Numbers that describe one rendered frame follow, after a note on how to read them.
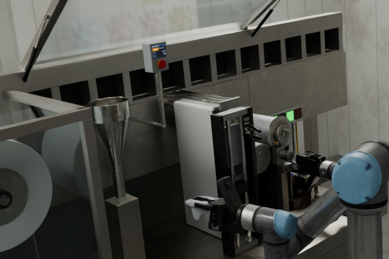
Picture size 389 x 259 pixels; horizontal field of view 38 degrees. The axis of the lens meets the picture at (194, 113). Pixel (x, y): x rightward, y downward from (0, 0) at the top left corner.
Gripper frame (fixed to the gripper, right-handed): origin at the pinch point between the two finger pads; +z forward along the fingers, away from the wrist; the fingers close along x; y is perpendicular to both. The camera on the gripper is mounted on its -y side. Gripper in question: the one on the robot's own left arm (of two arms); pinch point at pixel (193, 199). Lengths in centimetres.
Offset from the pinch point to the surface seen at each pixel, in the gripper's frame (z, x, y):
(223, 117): 4.4, 23.3, -23.1
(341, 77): 20, 158, -29
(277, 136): 6, 65, -10
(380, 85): 76, 371, -7
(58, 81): 58, -4, -35
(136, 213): 29.8, 5.4, 11.5
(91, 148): 8.2, -34.0, -20.6
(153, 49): 22, 8, -47
